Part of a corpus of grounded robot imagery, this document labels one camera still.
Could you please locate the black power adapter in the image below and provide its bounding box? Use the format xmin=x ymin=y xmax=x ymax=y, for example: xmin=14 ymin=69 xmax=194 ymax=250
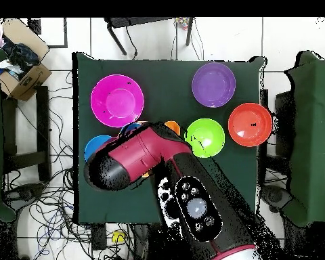
xmin=91 ymin=223 xmax=107 ymax=251

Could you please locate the black metal frame table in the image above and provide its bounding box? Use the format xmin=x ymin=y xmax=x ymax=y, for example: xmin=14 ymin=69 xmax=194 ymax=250
xmin=104 ymin=17 xmax=195 ymax=57

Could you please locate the black bench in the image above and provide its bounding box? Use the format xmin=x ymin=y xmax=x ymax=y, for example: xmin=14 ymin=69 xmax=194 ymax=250
xmin=1 ymin=85 xmax=51 ymax=181

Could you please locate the blue cup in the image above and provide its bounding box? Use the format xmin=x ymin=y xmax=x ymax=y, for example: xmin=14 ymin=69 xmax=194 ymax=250
xmin=119 ymin=122 xmax=142 ymax=135

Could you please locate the large red-orange bowl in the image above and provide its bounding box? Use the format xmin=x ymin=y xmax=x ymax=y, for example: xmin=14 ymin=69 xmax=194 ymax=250
xmin=227 ymin=102 xmax=273 ymax=148

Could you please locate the purple bowl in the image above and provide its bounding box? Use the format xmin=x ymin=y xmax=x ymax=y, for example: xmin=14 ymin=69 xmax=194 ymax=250
xmin=192 ymin=62 xmax=236 ymax=108

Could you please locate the orange cup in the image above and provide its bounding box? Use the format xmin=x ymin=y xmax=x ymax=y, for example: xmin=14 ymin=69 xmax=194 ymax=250
xmin=164 ymin=121 xmax=181 ymax=136

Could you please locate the dark green table cloth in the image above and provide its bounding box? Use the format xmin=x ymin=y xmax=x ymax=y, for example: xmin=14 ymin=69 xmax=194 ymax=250
xmin=72 ymin=52 xmax=265 ymax=225

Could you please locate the large orange bowl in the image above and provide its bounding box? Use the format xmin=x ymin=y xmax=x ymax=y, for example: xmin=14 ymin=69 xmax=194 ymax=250
xmin=136 ymin=121 xmax=150 ymax=179

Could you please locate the green bowl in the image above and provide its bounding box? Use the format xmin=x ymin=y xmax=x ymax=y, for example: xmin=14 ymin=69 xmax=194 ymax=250
xmin=184 ymin=118 xmax=225 ymax=158

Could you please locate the yellow ball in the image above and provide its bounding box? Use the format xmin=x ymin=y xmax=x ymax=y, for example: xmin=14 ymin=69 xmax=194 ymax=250
xmin=111 ymin=230 xmax=126 ymax=244

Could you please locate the dark clothes pile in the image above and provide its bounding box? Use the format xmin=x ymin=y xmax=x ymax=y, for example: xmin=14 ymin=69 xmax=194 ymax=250
xmin=0 ymin=35 xmax=41 ymax=80

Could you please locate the blue round bowl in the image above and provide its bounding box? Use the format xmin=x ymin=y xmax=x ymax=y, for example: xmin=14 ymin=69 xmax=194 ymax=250
xmin=84 ymin=135 xmax=114 ymax=163

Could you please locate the cardboard box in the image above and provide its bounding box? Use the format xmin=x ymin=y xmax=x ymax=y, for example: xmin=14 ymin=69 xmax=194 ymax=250
xmin=0 ymin=18 xmax=53 ymax=102

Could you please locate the tangle of floor cables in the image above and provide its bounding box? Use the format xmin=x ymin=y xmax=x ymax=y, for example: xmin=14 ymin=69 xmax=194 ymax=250
xmin=1 ymin=70 xmax=135 ymax=260

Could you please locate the black chair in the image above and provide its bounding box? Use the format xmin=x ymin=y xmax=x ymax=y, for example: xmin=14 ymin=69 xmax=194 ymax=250
xmin=258 ymin=89 xmax=297 ymax=188

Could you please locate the black pedestal foot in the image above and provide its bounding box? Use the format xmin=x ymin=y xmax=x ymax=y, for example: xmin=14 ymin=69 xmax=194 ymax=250
xmin=3 ymin=182 xmax=46 ymax=210
xmin=260 ymin=183 xmax=294 ymax=215

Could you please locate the pink bowl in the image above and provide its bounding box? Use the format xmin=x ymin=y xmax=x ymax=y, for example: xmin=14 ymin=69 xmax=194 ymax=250
xmin=90 ymin=74 xmax=145 ymax=128

